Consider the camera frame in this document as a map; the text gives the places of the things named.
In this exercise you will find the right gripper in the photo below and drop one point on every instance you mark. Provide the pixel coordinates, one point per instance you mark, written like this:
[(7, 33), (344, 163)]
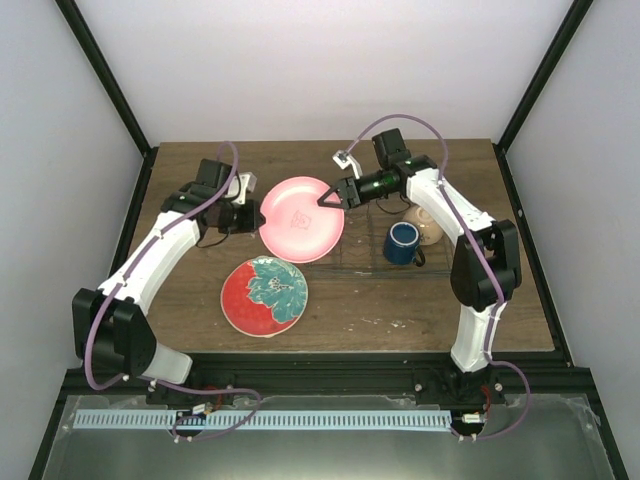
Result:
[(350, 196)]

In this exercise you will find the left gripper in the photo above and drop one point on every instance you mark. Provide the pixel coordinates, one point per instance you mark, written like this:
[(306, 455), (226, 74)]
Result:
[(250, 224)]

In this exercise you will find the pink plastic plate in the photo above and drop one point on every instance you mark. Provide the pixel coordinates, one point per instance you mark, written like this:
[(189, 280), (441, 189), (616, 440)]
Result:
[(298, 230)]

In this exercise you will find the black wire dish rack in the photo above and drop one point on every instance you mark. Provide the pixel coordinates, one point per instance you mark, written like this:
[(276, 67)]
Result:
[(372, 247)]

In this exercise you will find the blue ceramic mug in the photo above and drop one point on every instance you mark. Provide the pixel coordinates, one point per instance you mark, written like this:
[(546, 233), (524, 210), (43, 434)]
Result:
[(402, 245)]

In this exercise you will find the cream ceramic bowl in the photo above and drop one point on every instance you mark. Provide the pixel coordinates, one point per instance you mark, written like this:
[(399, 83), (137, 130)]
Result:
[(429, 230)]

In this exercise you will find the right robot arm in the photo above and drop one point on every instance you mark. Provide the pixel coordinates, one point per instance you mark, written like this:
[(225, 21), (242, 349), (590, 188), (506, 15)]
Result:
[(486, 267)]

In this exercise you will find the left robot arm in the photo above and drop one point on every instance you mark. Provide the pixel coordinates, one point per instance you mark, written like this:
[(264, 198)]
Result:
[(111, 332)]

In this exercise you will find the red floral plate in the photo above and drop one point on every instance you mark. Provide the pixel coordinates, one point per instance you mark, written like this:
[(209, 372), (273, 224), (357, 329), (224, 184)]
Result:
[(264, 297)]

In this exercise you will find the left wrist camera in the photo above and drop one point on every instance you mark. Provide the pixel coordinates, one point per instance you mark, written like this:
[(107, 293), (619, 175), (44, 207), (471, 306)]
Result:
[(244, 185)]

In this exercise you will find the black aluminium frame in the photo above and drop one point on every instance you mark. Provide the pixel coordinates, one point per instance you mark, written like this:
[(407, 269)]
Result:
[(325, 373)]

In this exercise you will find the light blue slotted cable duct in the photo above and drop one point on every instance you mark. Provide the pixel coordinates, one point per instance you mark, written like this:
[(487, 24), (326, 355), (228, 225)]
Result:
[(267, 420)]

